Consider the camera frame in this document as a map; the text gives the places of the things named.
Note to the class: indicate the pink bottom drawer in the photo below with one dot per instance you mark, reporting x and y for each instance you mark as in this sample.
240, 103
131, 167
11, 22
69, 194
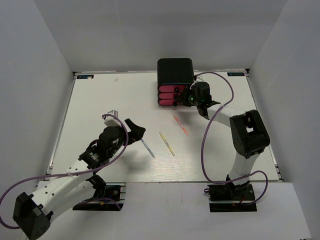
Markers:
168, 102

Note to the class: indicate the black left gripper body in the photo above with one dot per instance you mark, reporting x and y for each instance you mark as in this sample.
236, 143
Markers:
121, 142

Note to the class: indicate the table logo sticker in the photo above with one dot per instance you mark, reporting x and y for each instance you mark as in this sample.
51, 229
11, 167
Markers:
236, 74
86, 76

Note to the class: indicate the pink drawer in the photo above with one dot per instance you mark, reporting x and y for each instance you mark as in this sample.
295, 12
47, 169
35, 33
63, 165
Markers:
168, 102
171, 88
168, 95

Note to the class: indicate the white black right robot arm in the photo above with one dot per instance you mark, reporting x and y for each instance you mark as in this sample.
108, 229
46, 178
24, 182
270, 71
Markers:
248, 132

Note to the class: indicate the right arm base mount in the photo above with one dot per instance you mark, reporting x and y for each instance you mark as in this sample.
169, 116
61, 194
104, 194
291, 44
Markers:
226, 198

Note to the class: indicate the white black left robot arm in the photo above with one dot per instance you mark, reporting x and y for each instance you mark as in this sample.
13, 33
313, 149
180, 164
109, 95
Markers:
35, 212

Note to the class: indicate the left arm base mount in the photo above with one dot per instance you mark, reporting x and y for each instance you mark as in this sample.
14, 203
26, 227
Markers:
107, 198

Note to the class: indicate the pink top drawer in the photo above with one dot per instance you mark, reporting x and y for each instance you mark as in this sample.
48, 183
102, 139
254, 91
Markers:
171, 88

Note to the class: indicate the left table logo sticker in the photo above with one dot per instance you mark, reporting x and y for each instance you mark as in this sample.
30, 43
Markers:
86, 76

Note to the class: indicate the yellow thin pen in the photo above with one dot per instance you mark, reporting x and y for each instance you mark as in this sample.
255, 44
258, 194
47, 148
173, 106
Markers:
166, 143

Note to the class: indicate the red thin pen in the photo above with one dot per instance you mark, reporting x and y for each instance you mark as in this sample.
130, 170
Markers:
180, 125

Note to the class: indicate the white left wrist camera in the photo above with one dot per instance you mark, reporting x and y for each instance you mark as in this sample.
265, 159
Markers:
110, 119

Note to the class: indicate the blue thin pen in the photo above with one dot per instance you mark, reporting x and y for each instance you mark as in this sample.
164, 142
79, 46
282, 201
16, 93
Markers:
147, 148

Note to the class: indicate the black drawer cabinet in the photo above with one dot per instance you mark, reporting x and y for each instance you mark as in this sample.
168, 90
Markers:
174, 71

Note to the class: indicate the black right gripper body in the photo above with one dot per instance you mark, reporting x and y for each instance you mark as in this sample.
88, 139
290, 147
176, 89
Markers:
190, 98

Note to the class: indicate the right table logo sticker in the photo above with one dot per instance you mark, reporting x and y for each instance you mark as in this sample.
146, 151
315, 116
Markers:
236, 74

